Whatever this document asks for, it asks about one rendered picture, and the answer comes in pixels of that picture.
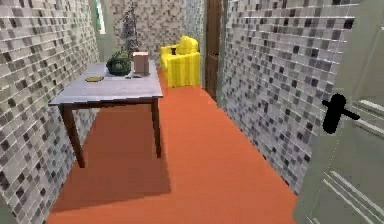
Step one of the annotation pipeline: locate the yellow armchair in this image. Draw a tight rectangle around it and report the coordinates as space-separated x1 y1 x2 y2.
159 35 202 89

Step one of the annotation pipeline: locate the dark brown room door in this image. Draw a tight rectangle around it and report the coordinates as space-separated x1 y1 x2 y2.
204 0 223 100

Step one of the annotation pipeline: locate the tan cardboard box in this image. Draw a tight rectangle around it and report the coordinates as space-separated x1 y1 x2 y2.
132 51 150 76

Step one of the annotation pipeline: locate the grey table with brown legs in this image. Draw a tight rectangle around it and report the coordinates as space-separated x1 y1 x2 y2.
48 60 164 169

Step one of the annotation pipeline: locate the dark green round plant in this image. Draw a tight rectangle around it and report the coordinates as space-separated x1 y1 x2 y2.
105 50 132 77

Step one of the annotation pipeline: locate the tall grey house plant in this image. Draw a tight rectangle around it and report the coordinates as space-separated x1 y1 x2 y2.
120 2 141 58

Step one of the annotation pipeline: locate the pale grey-green room door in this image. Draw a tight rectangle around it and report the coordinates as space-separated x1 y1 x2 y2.
293 0 384 224

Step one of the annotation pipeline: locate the window with green frame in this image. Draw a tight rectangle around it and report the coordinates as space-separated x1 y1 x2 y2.
91 0 107 35

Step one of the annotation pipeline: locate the black door handle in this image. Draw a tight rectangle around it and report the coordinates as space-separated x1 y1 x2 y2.
321 93 361 135

